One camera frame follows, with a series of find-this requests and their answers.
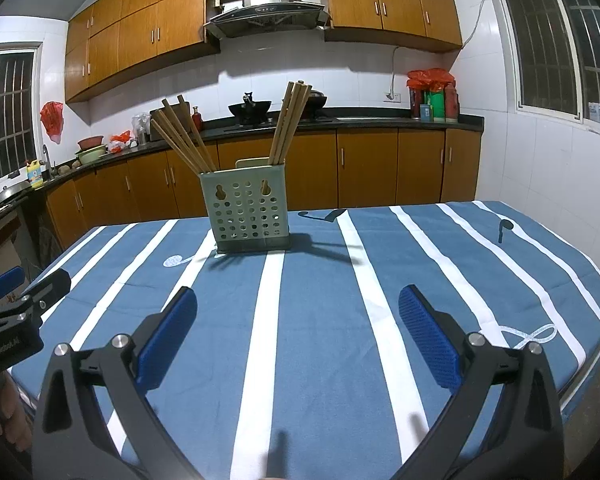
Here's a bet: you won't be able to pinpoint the wooden base cabinets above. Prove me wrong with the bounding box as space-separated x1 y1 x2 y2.
44 127 483 250

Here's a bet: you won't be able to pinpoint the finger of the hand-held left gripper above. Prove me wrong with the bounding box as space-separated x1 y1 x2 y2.
10 268 73 323
0 267 27 311

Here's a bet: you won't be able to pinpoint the black kitchen countertop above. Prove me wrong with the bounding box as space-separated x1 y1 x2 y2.
0 112 484 241

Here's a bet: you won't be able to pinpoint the green box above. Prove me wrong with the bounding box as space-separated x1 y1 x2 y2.
426 90 446 122

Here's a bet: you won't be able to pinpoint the wooden wall cabinets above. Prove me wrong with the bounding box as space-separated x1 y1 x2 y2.
64 0 464 104

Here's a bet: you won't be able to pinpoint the person's left hand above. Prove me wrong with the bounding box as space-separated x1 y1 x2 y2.
0 374 34 461

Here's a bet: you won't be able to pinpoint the wooden cutting board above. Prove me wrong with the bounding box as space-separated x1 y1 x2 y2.
149 101 191 142

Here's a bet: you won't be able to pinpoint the steel range hood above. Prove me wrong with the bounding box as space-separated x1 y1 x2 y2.
203 0 331 41

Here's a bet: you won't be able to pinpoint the small barred window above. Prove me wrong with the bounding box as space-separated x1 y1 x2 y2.
0 47 42 192

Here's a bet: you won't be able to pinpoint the wall socket with cable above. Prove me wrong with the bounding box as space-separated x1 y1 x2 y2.
383 45 404 103

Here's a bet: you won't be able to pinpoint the green perforated utensil holder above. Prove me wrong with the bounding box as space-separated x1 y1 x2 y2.
200 158 292 255

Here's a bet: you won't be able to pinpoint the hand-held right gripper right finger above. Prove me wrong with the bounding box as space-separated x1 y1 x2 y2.
397 284 566 480

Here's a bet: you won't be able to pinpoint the large red plastic bag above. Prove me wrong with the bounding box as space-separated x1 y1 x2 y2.
406 67 456 93

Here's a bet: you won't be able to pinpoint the black wok with handle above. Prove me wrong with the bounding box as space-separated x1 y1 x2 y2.
228 92 273 124

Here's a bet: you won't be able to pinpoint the gas stove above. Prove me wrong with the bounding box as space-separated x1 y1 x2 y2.
224 115 339 134

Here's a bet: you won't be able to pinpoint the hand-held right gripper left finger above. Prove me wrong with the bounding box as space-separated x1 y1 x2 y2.
31 286 203 480

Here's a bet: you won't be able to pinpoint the large barred window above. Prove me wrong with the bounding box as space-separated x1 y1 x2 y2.
481 0 600 137

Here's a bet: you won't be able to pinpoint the red bag on wall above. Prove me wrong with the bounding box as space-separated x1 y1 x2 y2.
39 101 65 144

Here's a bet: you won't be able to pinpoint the yellow detergent bottle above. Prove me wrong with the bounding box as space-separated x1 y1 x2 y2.
26 158 45 189

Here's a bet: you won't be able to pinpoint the white wall cable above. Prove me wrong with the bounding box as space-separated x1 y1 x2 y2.
461 0 497 47

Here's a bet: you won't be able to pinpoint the clear plastic bag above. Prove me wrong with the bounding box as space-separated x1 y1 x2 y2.
131 112 154 146

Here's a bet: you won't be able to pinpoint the steel sink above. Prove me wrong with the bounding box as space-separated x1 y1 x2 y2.
0 182 32 215

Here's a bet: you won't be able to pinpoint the bunch of wooden chopsticks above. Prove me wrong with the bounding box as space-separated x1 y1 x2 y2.
150 80 314 174

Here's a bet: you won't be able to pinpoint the stacked red and green basins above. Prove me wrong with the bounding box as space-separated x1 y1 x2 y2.
76 134 109 166

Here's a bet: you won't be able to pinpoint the tall red canister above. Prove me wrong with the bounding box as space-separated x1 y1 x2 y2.
444 84 461 122

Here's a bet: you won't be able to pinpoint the blue striped tablecloth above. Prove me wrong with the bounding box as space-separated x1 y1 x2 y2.
7 200 600 480

